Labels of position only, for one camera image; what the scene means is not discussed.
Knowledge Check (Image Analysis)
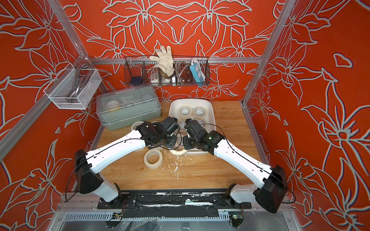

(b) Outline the beige tape roll four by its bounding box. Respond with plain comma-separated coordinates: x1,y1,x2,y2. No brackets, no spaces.
178,120,187,130

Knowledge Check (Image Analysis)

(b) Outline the beige tape roll nine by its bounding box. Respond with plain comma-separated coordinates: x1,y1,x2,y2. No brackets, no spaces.
144,150,163,169

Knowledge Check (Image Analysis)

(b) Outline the beige tape roll three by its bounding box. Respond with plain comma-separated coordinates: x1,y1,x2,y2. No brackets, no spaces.
170,137,187,156

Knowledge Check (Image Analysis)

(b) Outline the beige tape roll ten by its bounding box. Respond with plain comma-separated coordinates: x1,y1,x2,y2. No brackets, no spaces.
196,118,207,128

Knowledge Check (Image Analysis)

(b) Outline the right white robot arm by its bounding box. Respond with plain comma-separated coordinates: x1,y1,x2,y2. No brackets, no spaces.
183,131,288,213

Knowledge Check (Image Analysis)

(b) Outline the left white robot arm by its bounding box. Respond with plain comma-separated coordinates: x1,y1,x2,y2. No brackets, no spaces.
72,129,177,203

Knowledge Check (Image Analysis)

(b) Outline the beige tape roll five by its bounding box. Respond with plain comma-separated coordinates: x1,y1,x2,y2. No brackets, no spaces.
178,105,193,118

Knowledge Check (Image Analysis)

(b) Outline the beige tape roll six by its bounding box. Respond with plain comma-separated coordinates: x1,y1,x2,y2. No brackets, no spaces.
193,107,208,117

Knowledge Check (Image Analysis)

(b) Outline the beige tape roll seven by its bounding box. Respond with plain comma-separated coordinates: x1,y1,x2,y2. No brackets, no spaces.
131,121,144,131

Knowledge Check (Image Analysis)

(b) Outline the grey lidded storage box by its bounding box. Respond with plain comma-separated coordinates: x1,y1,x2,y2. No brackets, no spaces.
96,86,161,131

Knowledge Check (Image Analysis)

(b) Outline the blue box in basket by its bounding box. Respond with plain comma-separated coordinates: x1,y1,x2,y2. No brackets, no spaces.
190,58,206,86

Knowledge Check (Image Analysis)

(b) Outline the white plastic tray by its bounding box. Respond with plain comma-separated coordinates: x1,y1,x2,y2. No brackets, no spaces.
169,99,216,156

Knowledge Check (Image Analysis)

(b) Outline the white power strip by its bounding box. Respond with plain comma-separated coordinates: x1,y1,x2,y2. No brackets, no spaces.
150,71,160,86

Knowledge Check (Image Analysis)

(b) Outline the dark blue round lid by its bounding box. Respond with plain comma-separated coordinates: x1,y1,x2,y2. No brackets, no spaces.
130,76,143,86

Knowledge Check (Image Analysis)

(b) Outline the white work glove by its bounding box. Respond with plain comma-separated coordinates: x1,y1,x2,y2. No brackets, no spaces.
149,45,174,77

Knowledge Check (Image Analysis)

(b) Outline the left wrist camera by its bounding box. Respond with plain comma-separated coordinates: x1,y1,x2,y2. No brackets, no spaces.
161,116,180,135

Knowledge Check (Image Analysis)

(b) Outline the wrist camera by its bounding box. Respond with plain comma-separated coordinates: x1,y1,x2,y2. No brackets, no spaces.
184,119,208,139
161,116,180,135

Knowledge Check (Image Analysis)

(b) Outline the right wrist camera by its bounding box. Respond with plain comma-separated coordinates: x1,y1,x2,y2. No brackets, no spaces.
184,119,208,139

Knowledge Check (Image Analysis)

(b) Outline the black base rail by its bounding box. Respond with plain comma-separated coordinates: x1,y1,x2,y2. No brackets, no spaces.
97,188,252,219

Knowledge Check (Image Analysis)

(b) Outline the black wire basket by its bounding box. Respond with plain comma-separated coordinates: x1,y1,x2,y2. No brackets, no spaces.
123,56,211,87

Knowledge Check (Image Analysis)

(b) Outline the white wire basket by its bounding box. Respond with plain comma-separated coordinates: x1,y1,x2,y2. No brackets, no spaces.
43,65,102,110

